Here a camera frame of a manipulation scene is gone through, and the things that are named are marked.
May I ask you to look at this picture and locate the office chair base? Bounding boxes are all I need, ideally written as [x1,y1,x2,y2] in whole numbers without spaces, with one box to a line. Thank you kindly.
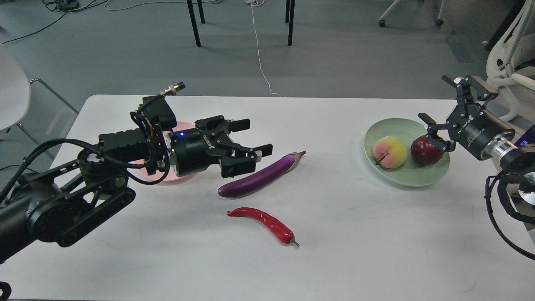
[377,0,449,28]

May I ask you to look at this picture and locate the purple eggplant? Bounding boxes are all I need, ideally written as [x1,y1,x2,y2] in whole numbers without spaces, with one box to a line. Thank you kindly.
[217,150,306,198]

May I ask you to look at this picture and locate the red chili pepper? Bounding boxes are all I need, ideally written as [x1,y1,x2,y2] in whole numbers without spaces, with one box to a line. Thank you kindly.
[226,207,300,247]

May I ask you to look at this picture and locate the pink plate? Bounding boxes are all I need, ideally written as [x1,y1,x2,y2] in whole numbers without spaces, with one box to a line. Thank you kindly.
[132,121,195,184]

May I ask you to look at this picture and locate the white office chair right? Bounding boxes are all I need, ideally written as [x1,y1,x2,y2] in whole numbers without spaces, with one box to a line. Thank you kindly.
[487,0,535,122]

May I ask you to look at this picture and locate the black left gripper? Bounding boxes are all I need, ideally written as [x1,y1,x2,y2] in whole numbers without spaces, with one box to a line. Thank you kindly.
[169,119,273,179]

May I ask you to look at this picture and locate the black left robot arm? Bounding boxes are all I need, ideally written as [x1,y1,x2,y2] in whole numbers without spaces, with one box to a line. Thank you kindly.
[0,82,273,263]

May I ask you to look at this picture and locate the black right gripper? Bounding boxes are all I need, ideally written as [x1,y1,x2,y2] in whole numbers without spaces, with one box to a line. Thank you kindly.
[418,75,515,161]

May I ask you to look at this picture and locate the white chair left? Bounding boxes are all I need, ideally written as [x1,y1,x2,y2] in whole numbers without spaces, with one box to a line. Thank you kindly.
[0,42,80,157]

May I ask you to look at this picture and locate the red pomegranate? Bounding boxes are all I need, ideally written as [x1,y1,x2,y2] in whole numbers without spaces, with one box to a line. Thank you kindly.
[410,135,444,166]

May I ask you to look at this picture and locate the green plate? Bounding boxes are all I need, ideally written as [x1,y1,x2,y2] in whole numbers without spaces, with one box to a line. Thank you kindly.
[363,118,450,187]

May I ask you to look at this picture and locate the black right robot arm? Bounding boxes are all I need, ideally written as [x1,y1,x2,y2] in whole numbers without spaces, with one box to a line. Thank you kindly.
[418,75,534,260]

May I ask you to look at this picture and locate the yellow pink peach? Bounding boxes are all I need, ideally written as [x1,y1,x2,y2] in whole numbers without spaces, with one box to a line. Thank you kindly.
[372,136,408,169]

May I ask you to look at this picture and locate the white floor cable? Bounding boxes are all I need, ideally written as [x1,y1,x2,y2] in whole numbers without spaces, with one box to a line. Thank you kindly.
[245,0,287,98]

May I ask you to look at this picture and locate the black floor cables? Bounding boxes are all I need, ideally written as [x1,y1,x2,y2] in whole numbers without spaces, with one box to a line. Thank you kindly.
[0,0,109,45]

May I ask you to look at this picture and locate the black table legs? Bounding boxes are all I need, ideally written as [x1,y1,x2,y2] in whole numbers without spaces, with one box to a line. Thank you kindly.
[186,0,296,47]

